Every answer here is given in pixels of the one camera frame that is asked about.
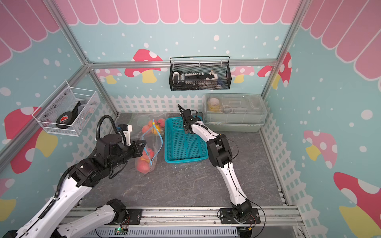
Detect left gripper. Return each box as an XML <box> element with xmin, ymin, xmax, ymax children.
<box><xmin>108</xmin><ymin>140</ymin><xmax>147</xmax><ymax>171</ymax></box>

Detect blue stick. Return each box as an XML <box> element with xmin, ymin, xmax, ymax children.
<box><xmin>135</xmin><ymin>118</ymin><xmax>165</xmax><ymax>175</ymax></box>

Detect orange-pink peach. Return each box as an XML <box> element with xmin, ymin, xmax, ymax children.
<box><xmin>157</xmin><ymin>119</ymin><xmax>165</xmax><ymax>128</ymax></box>

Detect clear green zip-top bag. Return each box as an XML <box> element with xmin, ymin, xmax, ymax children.
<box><xmin>129</xmin><ymin>113</ymin><xmax>168</xmax><ymax>137</ymax></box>

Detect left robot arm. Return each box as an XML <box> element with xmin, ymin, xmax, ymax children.
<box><xmin>4</xmin><ymin>115</ymin><xmax>146</xmax><ymax>238</ymax></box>

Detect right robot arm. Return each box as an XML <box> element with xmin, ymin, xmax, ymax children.
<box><xmin>178</xmin><ymin>105</ymin><xmax>260</xmax><ymax>223</ymax></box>

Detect black power strip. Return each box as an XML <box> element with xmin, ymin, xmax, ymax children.
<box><xmin>170</xmin><ymin>70</ymin><xmax>218</xmax><ymax>88</ymax></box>

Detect teal plastic basket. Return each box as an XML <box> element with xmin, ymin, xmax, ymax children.
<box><xmin>164</xmin><ymin>117</ymin><xmax>208</xmax><ymax>164</ymax></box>

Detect clear plastic storage box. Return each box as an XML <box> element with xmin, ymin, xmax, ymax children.
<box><xmin>202</xmin><ymin>93</ymin><xmax>267</xmax><ymax>132</ymax></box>

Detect black tape measure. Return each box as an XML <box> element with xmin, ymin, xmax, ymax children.
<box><xmin>56</xmin><ymin>101</ymin><xmax>82</xmax><ymax>129</ymax></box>

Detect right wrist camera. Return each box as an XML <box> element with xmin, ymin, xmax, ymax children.
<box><xmin>181</xmin><ymin>109</ymin><xmax>193</xmax><ymax>121</ymax></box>

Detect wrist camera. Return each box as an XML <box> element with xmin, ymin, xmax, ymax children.
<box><xmin>181</xmin><ymin>109</ymin><xmax>193</xmax><ymax>121</ymax></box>
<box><xmin>117</xmin><ymin>124</ymin><xmax>133</xmax><ymax>146</ymax></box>

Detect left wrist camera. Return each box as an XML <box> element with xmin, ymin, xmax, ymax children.
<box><xmin>117</xmin><ymin>124</ymin><xmax>133</xmax><ymax>146</ymax></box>

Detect black wire wall basket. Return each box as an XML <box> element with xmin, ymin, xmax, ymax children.
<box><xmin>169</xmin><ymin>56</ymin><xmax>232</xmax><ymax>91</ymax></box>

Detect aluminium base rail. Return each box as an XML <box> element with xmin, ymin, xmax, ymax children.
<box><xmin>58</xmin><ymin>206</ymin><xmax>310</xmax><ymax>238</ymax></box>

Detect white wire wall basket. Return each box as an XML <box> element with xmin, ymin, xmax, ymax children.
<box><xmin>32</xmin><ymin>82</ymin><xmax>100</xmax><ymax>137</ymax></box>

